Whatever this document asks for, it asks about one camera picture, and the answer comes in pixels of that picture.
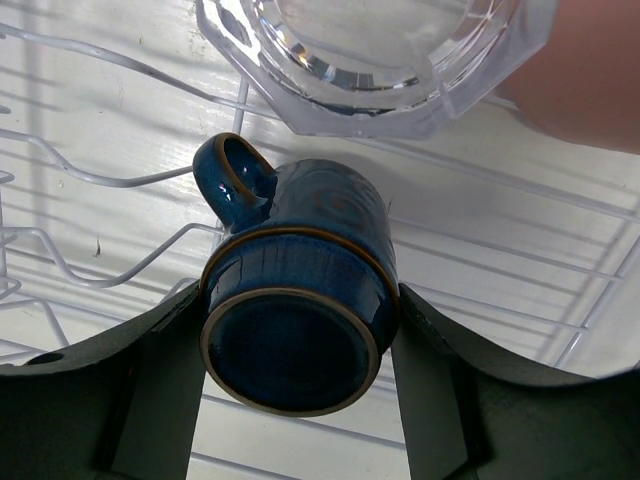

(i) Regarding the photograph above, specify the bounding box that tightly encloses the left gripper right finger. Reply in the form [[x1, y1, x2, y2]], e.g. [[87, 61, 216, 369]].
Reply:
[[392, 286, 639, 479]]

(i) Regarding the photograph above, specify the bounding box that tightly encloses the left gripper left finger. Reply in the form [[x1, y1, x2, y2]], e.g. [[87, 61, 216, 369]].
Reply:
[[1, 284, 205, 479]]

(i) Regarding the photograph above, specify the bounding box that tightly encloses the small black mug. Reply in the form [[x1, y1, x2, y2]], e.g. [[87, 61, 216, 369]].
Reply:
[[192, 133, 400, 417]]

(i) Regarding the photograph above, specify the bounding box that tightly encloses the pink plastic cup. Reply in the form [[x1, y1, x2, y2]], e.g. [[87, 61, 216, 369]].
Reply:
[[499, 0, 639, 154]]

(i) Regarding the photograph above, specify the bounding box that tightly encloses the large clear faceted glass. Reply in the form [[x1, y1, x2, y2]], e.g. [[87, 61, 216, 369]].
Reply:
[[195, 0, 557, 140]]

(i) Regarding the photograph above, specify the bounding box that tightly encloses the white wire dish rack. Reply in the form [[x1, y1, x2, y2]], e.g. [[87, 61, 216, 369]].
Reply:
[[1, 1, 639, 479]]

